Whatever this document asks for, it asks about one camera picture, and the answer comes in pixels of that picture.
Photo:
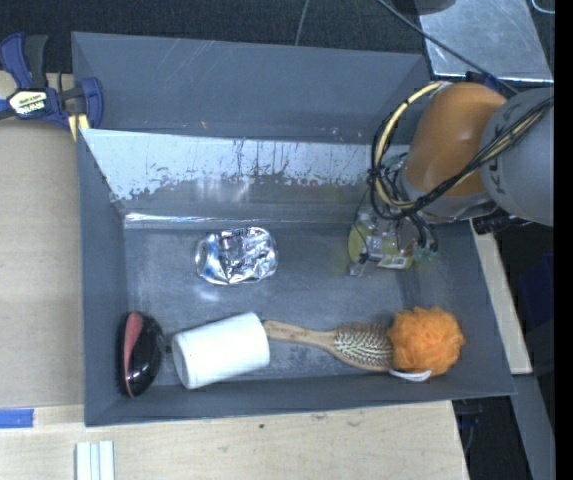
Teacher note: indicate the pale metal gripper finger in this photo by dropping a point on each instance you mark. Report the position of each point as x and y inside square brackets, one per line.
[396, 263]
[372, 248]

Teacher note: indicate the grey metal bin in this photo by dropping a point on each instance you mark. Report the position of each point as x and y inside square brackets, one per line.
[316, 293]

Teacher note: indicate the orange bath loofah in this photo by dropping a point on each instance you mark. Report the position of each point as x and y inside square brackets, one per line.
[426, 340]

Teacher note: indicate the wooden hairbrush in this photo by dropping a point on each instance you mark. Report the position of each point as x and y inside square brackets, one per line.
[326, 340]

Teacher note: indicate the crumpled silver foil packet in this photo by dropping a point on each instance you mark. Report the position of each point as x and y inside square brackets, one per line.
[236, 257]

